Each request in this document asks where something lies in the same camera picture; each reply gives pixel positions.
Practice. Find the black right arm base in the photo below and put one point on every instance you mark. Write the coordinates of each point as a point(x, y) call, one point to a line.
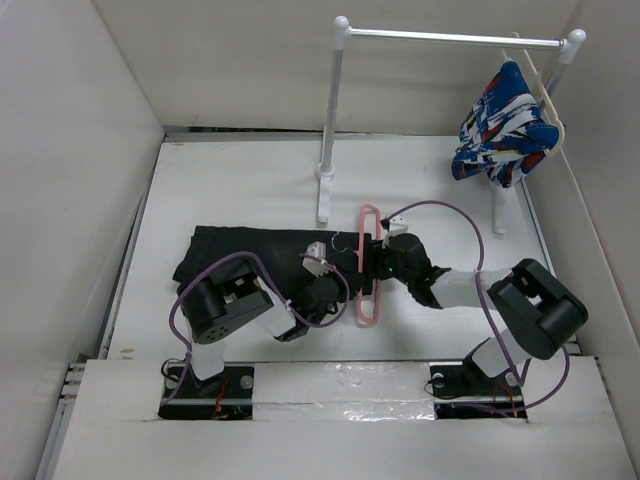
point(460, 395)

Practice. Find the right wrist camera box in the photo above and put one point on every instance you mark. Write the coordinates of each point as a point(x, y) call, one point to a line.
point(393, 226)

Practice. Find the black trousers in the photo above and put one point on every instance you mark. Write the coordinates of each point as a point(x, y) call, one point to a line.
point(279, 250)

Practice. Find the white metal clothes rack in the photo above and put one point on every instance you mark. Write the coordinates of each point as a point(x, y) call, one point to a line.
point(566, 47)

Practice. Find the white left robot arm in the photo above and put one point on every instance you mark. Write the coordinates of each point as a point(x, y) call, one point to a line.
point(226, 296)

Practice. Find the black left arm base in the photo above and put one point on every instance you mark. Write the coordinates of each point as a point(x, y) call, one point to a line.
point(224, 397)

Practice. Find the blue patterned garment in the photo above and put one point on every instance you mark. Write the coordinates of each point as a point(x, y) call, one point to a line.
point(503, 135)

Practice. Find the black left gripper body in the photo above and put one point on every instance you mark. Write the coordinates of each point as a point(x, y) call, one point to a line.
point(321, 315)

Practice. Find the pink plastic hanger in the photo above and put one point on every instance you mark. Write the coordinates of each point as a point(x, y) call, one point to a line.
point(370, 285)

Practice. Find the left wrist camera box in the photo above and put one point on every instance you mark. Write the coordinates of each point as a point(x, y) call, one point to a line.
point(314, 260)

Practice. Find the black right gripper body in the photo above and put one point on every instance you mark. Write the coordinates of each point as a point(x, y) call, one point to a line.
point(382, 264)

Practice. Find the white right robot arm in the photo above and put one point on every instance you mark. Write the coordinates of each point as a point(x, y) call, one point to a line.
point(539, 313)

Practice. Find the cream plastic hanger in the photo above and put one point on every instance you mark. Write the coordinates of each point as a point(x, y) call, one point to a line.
point(542, 90)

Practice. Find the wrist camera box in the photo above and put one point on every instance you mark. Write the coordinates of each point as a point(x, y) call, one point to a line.
point(393, 226)
point(314, 260)

